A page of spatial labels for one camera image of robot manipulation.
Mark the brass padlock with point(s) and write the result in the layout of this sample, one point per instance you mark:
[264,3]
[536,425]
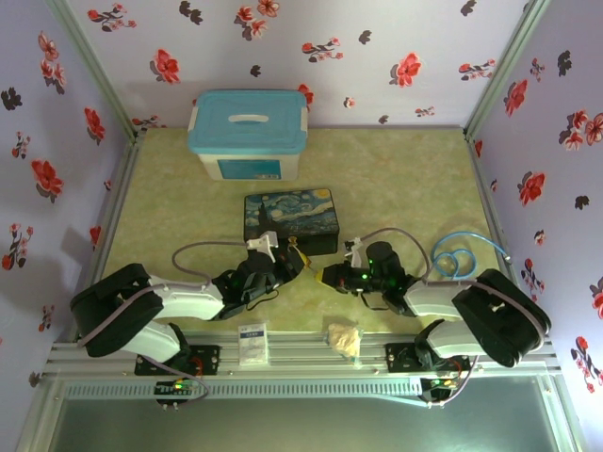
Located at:
[309,266]

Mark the starry night print box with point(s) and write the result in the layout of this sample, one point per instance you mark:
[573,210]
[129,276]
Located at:
[292,212]

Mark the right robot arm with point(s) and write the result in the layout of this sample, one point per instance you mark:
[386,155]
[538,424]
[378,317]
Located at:
[438,296]

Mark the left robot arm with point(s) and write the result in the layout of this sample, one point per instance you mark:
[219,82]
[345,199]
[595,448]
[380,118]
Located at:
[188,301]

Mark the small white packet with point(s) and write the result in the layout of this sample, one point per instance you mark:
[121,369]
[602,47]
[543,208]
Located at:
[253,343]

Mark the clear bag with beige contents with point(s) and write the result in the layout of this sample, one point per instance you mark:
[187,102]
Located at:
[345,341]

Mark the aluminium front beam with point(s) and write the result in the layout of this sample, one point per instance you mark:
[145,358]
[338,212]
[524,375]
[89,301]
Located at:
[301,350]

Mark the white storage box blue lid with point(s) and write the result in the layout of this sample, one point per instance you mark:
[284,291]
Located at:
[245,127]

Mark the grey metal panel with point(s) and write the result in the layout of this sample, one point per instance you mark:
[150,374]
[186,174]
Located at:
[301,426]

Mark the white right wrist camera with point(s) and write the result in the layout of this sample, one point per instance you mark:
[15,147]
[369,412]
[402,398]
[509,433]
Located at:
[355,249]

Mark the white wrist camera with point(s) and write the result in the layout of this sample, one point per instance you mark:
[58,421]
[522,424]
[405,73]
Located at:
[355,249]
[262,245]

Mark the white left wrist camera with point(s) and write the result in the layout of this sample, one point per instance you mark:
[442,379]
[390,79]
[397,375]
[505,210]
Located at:
[262,245]

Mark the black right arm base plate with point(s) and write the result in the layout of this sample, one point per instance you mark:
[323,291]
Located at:
[400,358]

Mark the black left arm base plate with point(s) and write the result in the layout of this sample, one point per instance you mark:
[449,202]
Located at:
[209,360]

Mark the aluminium side rail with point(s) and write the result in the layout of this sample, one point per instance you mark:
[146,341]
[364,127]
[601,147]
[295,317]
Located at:
[494,212]
[120,212]

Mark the aluminium corner post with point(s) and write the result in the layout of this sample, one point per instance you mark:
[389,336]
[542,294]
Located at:
[506,70]
[94,70]

